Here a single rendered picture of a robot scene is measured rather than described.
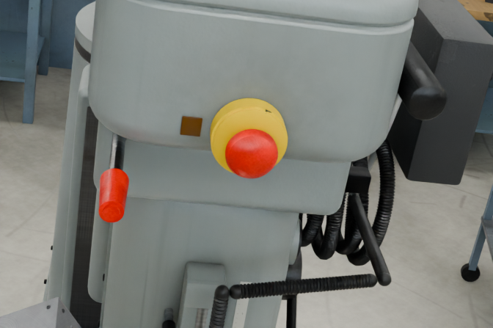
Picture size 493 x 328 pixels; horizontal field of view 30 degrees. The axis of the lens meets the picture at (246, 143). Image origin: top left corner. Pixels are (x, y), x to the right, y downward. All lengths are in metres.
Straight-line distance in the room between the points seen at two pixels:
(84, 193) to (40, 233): 2.44
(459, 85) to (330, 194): 0.40
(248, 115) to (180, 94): 0.06
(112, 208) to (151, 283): 0.26
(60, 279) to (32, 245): 2.25
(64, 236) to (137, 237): 0.57
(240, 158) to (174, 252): 0.27
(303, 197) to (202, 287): 0.14
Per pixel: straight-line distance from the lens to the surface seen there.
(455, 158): 1.27
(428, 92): 0.78
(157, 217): 0.92
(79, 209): 1.45
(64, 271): 1.52
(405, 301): 3.84
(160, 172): 0.85
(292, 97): 0.72
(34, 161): 4.42
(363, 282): 0.91
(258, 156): 0.69
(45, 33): 5.27
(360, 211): 1.02
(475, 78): 1.23
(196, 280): 0.92
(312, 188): 0.87
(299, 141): 0.74
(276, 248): 0.95
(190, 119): 0.72
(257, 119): 0.71
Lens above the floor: 2.06
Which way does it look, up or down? 25 degrees down
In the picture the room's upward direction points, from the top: 10 degrees clockwise
